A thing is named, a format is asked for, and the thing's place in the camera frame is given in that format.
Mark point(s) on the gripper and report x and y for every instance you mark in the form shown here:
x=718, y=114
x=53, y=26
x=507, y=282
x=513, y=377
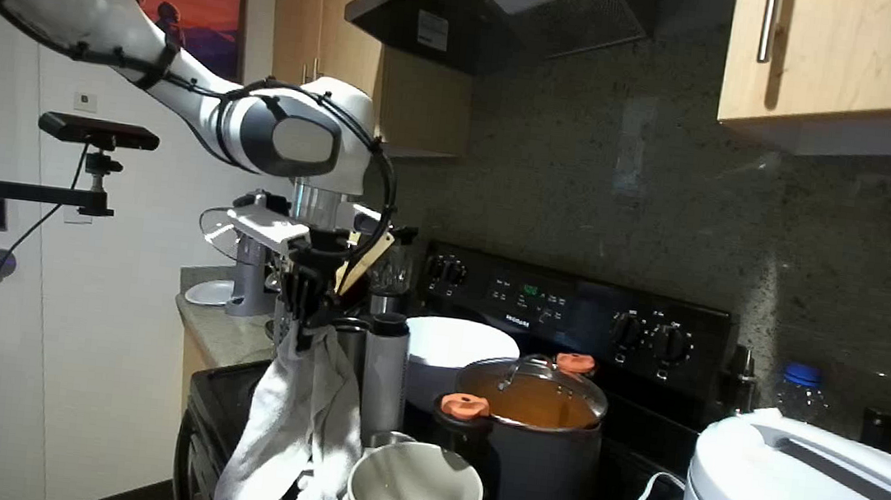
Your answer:
x=323, y=247

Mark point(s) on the black stove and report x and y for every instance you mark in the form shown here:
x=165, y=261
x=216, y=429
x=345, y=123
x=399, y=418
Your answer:
x=588, y=315

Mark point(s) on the wooden wall cabinet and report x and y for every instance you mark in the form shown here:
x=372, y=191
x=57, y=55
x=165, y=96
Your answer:
x=351, y=41
x=863, y=62

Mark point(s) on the stove knob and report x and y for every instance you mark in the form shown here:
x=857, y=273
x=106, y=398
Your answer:
x=671, y=345
x=455, y=272
x=627, y=330
x=434, y=269

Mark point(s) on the small white bowl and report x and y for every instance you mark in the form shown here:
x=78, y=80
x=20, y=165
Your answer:
x=412, y=487

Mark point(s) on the glass pot lid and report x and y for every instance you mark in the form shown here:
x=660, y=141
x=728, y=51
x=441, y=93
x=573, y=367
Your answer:
x=538, y=396

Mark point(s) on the large white bowl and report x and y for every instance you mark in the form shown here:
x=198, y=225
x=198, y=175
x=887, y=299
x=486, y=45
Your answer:
x=452, y=342

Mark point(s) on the camera on mount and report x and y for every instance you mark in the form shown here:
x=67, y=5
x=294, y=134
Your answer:
x=93, y=132

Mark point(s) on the black range hood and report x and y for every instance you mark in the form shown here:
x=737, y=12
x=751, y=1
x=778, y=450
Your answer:
x=469, y=21

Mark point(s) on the white plate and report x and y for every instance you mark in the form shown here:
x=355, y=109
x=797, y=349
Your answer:
x=209, y=292

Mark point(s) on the dark glass bottle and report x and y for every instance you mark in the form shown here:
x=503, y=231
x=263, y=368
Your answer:
x=741, y=385

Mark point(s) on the silver bottle with black cap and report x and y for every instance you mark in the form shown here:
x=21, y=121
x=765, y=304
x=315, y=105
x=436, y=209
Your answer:
x=384, y=376

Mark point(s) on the wall switch plate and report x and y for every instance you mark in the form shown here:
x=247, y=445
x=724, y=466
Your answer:
x=85, y=101

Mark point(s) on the wooden spatula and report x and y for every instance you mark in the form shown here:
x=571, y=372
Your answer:
x=365, y=262

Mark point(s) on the white cloth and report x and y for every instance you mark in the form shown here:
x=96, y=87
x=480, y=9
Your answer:
x=286, y=424

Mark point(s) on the water bottle with blue cap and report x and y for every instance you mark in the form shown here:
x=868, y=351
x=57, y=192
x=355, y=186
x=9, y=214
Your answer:
x=799, y=395

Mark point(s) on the steel canister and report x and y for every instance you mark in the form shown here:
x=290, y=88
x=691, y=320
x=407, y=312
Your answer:
x=352, y=348

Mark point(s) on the metal cup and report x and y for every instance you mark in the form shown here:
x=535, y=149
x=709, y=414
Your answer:
x=388, y=439

